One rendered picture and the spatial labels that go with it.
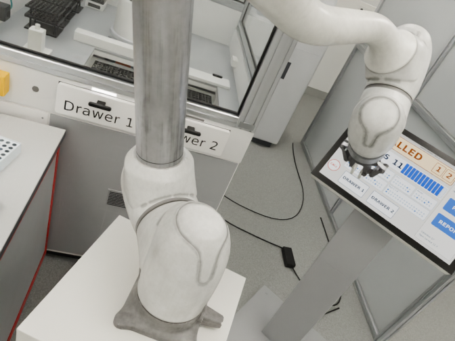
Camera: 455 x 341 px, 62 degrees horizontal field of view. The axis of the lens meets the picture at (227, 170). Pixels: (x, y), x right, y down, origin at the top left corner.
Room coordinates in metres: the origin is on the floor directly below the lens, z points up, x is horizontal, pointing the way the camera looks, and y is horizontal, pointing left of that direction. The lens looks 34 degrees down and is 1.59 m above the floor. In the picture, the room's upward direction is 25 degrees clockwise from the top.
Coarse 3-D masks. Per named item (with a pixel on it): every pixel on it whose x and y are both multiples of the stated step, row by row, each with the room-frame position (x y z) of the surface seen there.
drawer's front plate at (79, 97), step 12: (60, 84) 1.05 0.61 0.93; (60, 96) 1.05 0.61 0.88; (72, 96) 1.07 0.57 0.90; (84, 96) 1.08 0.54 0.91; (96, 96) 1.09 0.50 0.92; (108, 96) 1.11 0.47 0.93; (60, 108) 1.06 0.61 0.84; (96, 108) 1.09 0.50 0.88; (120, 108) 1.11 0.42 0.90; (132, 108) 1.12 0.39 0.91; (96, 120) 1.09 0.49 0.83; (120, 120) 1.12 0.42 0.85; (132, 120) 1.13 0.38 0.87; (132, 132) 1.13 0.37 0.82
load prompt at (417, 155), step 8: (400, 144) 1.23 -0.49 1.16; (408, 144) 1.23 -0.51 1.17; (400, 152) 1.21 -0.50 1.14; (408, 152) 1.21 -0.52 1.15; (416, 152) 1.21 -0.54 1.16; (424, 152) 1.21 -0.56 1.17; (416, 160) 1.19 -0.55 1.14; (424, 160) 1.19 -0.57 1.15; (432, 160) 1.19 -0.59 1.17; (424, 168) 1.17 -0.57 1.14; (432, 168) 1.17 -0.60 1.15; (440, 168) 1.17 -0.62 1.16; (448, 168) 1.17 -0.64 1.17; (440, 176) 1.15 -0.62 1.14; (448, 176) 1.15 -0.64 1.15; (448, 184) 1.13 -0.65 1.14
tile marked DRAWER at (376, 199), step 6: (372, 192) 1.11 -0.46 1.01; (372, 198) 1.09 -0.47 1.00; (378, 198) 1.09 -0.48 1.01; (384, 198) 1.09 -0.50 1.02; (372, 204) 1.08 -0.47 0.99; (378, 204) 1.08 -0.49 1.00; (384, 204) 1.08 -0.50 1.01; (390, 204) 1.08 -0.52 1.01; (384, 210) 1.07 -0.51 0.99; (390, 210) 1.07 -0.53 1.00; (396, 210) 1.07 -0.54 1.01; (390, 216) 1.05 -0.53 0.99
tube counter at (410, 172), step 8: (392, 160) 1.19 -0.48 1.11; (400, 160) 1.19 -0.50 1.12; (400, 168) 1.17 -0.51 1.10; (408, 168) 1.17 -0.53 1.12; (416, 168) 1.17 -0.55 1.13; (408, 176) 1.15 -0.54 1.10; (416, 176) 1.15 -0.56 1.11; (424, 176) 1.15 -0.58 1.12; (424, 184) 1.13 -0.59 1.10; (432, 184) 1.13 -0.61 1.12; (440, 184) 1.13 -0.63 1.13; (432, 192) 1.11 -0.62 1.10; (440, 192) 1.12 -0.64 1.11
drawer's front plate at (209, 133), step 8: (192, 120) 1.20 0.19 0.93; (200, 128) 1.20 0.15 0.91; (208, 128) 1.21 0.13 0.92; (216, 128) 1.22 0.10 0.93; (184, 136) 1.19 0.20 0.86; (192, 136) 1.19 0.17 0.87; (200, 136) 1.20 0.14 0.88; (208, 136) 1.21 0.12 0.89; (216, 136) 1.22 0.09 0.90; (224, 136) 1.23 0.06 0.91; (184, 144) 1.19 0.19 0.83; (192, 144) 1.20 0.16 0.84; (208, 144) 1.21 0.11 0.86; (224, 144) 1.23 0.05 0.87; (208, 152) 1.22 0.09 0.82; (216, 152) 1.23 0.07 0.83
